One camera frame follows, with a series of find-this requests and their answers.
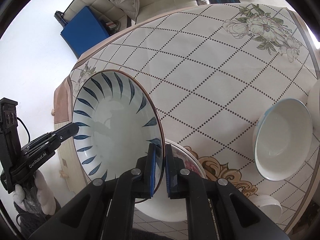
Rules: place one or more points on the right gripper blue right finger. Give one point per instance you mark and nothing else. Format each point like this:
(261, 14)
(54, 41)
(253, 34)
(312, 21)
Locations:
(218, 210)

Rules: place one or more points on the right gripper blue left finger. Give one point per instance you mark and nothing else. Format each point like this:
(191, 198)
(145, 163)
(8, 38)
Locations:
(104, 209)

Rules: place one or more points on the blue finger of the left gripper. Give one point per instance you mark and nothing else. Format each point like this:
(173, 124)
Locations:
(63, 132)

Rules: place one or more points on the white plate pink roses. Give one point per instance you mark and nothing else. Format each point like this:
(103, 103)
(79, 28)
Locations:
(168, 204)

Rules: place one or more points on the plain white small bowl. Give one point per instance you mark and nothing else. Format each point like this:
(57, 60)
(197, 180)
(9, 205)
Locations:
(269, 206)

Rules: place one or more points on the blue striped white plate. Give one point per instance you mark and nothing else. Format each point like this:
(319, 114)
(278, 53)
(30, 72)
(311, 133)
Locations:
(117, 123)

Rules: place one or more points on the white bowl blue pattern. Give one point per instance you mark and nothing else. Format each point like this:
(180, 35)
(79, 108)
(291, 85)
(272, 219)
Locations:
(282, 139)

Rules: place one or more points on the white bowl black rim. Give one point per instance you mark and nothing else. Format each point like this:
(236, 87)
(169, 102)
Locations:
(313, 100)

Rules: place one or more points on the white gloved left hand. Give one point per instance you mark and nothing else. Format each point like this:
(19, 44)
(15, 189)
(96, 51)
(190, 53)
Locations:
(39, 200)

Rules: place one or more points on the blue folded mat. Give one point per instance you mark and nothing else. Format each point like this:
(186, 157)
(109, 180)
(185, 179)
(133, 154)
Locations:
(83, 32)

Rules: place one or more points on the cream side chair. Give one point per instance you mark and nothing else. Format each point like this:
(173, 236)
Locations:
(104, 10)

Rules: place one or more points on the patterned floral tablecloth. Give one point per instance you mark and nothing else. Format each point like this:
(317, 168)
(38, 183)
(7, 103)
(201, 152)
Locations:
(211, 71)

